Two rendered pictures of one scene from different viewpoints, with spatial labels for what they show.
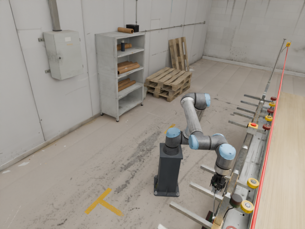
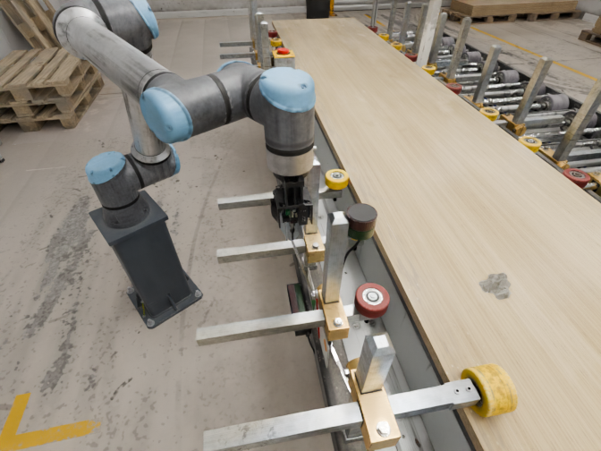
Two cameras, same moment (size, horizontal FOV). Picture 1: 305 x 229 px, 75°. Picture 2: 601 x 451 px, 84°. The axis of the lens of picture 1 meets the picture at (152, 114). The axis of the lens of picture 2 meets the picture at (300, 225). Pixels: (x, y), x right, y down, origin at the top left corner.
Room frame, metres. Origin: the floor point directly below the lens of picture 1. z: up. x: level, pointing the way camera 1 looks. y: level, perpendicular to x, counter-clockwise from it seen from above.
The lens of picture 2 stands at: (0.47, -0.09, 1.56)
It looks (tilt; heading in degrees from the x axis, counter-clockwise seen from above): 43 degrees down; 319
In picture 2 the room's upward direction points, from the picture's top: straight up
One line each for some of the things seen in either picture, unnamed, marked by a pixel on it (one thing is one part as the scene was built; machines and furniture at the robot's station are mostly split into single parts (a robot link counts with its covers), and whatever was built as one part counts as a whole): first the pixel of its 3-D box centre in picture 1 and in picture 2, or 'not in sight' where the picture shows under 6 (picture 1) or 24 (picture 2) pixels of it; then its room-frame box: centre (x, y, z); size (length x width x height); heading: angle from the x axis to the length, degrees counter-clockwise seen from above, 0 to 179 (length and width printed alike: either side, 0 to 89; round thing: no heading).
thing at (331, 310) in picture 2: (216, 227); (333, 310); (0.77, -0.46, 0.85); 0.13 x 0.06 x 0.05; 149
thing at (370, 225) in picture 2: (236, 199); (361, 216); (0.77, -0.51, 1.13); 0.06 x 0.06 x 0.02
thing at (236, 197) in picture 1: (232, 209); (355, 250); (0.77, -0.51, 1.03); 0.06 x 0.06 x 0.22; 59
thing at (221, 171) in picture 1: (222, 168); (292, 156); (0.91, -0.44, 1.23); 0.10 x 0.09 x 0.05; 59
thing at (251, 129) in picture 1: (252, 128); (283, 64); (1.45, -0.85, 1.18); 0.07 x 0.07 x 0.08; 59
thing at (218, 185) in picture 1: (218, 178); (292, 192); (0.90, -0.44, 1.14); 0.09 x 0.08 x 0.12; 149
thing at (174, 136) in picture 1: (173, 136); (114, 177); (1.81, -0.25, 0.79); 0.17 x 0.15 x 0.18; 92
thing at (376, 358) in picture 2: not in sight; (360, 403); (0.58, -0.34, 0.87); 0.03 x 0.03 x 0.48; 59
